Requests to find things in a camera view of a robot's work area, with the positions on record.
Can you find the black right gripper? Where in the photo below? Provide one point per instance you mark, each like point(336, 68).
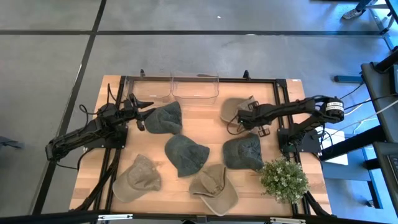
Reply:
point(253, 118)

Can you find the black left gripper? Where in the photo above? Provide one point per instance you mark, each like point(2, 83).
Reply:
point(129, 112)

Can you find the dark green cap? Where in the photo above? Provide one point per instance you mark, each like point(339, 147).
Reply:
point(164, 119)
point(186, 155)
point(243, 153)

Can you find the tan cap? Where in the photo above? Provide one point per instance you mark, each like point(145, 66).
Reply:
point(230, 109)
point(214, 189)
point(136, 180)

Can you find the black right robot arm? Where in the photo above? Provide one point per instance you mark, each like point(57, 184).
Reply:
point(295, 107)

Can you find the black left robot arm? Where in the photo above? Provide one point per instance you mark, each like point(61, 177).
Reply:
point(77, 133)

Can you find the clear plastic bin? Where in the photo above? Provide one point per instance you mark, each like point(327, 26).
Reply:
point(152, 90)
point(196, 91)

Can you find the green artificial plant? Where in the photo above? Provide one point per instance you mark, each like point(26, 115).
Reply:
point(284, 180)

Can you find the white paper box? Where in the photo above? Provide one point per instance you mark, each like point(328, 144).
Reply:
point(337, 152)

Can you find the black support beam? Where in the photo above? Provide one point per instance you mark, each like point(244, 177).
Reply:
point(351, 143)

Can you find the blue floor bar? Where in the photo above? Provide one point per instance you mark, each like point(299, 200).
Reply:
point(346, 79)

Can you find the grey desk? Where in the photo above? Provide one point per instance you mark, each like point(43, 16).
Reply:
point(377, 93)
point(385, 189)

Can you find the person's shoe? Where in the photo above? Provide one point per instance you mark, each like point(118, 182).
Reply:
point(353, 14)

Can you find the person's leg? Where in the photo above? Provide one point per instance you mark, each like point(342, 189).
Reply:
point(363, 4)

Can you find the black aluminium table frame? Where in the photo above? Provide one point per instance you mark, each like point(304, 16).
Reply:
point(248, 80)

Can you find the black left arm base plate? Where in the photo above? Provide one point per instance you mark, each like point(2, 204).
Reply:
point(105, 141)

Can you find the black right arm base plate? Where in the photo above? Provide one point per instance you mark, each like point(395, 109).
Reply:
point(306, 144)

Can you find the silver metal bracket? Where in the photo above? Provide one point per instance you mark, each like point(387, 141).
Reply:
point(287, 220)
point(115, 217)

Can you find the black frame crossbar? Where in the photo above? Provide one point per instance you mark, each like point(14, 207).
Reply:
point(46, 217)

